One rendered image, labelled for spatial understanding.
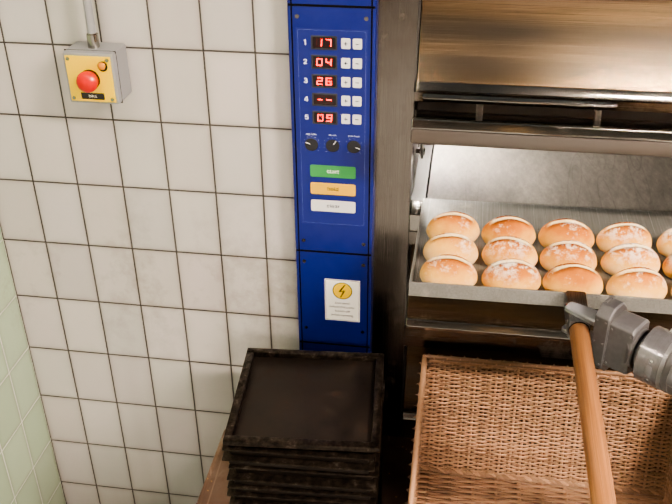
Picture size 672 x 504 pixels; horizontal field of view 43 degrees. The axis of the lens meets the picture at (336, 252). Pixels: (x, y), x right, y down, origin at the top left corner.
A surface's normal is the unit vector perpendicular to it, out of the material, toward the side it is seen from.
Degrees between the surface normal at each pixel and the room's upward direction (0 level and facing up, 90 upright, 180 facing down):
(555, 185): 0
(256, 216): 90
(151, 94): 90
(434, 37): 70
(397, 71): 90
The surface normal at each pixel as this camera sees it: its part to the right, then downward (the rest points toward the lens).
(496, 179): 0.00, -0.86
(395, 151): -0.15, 0.51
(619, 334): -0.70, 0.38
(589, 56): -0.15, 0.18
